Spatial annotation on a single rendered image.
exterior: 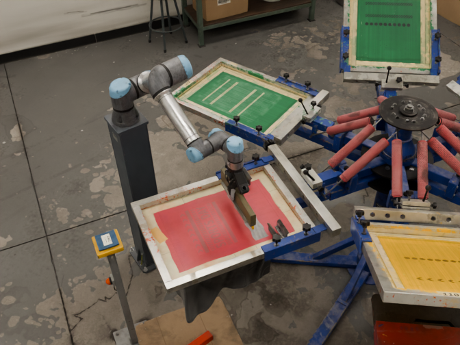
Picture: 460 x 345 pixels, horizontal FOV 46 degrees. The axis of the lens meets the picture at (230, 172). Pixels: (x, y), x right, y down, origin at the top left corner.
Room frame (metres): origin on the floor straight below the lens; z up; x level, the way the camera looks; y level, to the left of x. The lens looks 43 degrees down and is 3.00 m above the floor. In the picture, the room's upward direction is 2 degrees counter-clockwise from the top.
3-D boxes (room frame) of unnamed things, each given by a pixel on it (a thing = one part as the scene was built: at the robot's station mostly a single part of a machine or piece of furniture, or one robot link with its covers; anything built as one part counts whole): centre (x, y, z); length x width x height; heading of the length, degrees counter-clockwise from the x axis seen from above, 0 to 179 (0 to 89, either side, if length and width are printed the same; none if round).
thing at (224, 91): (2.76, -0.21, 1.05); 1.08 x 0.61 x 0.23; 53
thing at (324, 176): (2.02, -0.47, 1.02); 0.17 x 0.06 x 0.05; 113
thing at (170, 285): (1.81, 0.04, 0.97); 0.79 x 0.58 x 0.04; 113
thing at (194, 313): (1.59, 0.02, 0.74); 0.46 x 0.04 x 0.42; 113
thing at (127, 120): (2.36, 0.56, 1.25); 0.15 x 0.15 x 0.10
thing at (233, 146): (1.86, -0.02, 1.39); 0.09 x 0.08 x 0.11; 40
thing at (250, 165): (2.16, -0.07, 0.98); 0.30 x 0.05 x 0.07; 113
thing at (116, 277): (1.70, 0.61, 0.48); 0.22 x 0.22 x 0.96; 23
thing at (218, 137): (1.93, 0.05, 1.39); 0.11 x 0.11 x 0.08; 40
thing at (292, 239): (1.64, -0.28, 0.98); 0.30 x 0.05 x 0.07; 113
